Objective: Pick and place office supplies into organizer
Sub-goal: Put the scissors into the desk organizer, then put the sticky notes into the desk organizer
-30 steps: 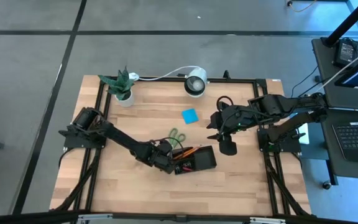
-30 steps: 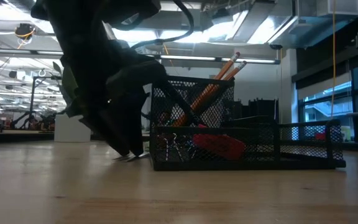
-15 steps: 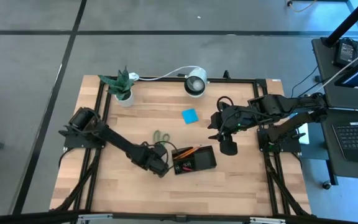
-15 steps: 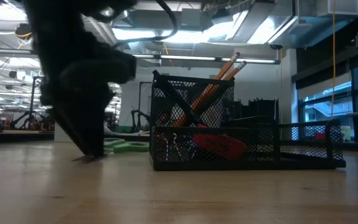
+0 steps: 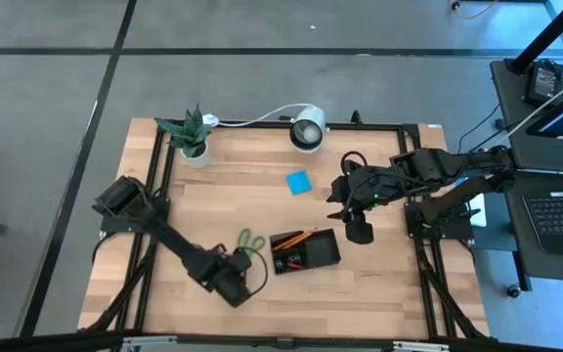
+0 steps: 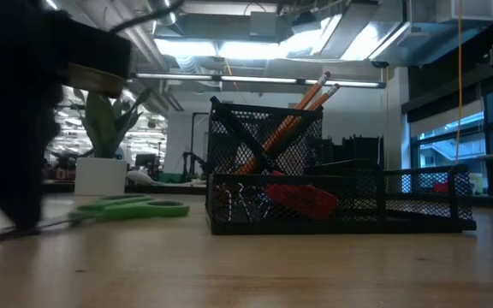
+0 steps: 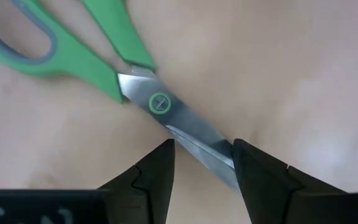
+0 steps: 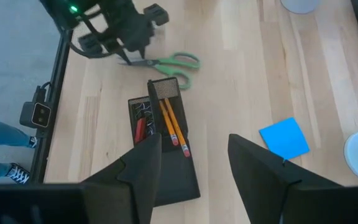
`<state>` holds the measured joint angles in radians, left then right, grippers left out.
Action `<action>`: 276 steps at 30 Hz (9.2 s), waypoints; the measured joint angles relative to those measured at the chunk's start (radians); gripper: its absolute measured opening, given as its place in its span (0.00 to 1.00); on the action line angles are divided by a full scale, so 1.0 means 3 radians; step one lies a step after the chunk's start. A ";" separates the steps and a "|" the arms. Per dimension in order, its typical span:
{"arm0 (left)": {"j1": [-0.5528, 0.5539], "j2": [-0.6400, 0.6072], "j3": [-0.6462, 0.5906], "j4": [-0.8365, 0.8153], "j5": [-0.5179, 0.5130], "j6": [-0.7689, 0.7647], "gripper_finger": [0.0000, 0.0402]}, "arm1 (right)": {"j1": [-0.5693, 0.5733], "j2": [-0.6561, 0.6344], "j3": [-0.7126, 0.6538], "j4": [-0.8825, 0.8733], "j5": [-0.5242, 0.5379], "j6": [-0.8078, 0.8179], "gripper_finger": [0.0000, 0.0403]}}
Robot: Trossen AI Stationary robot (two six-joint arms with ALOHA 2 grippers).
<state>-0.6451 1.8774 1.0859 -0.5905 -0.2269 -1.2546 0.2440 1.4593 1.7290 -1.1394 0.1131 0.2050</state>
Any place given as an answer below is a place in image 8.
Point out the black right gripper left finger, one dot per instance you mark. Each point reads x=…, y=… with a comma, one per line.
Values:
x=120, y=193

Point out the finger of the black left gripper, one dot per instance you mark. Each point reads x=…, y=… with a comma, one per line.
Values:
x=90, y=45
x=156, y=14

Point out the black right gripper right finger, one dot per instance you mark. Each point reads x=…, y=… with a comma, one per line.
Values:
x=266, y=186

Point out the blue sticky note pad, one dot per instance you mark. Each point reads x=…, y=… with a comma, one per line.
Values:
x=284, y=138

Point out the black mesh desk organizer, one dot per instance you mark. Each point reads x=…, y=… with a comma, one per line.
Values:
x=179, y=186

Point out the red eraser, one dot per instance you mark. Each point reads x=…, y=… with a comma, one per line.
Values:
x=140, y=130

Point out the black binder clip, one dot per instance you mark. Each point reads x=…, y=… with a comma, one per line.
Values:
x=141, y=109
x=150, y=127

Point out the orange pencil with eraser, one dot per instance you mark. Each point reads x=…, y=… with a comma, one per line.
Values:
x=177, y=127
x=168, y=123

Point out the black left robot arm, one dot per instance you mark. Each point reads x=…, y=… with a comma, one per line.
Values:
x=61, y=12

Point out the person's shoe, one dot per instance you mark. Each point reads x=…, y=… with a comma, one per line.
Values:
x=33, y=142
x=19, y=175

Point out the table-level camera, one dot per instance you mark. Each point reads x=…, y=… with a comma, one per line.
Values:
x=39, y=114

